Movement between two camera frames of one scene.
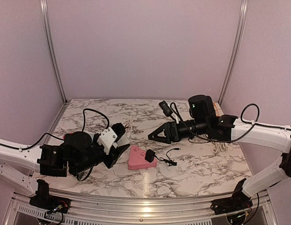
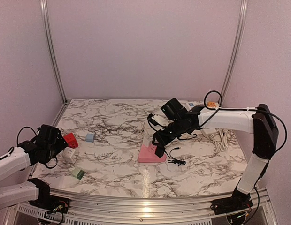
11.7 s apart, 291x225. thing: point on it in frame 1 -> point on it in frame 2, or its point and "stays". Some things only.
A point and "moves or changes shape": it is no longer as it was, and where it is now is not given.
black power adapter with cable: x=150 y=154 -> x=160 y=150
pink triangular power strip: x=137 y=159 moves or changes shape
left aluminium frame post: x=44 y=10 stays
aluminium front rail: x=89 y=209 stays
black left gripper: x=115 y=154 -> x=59 y=146
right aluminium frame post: x=239 y=44 stays
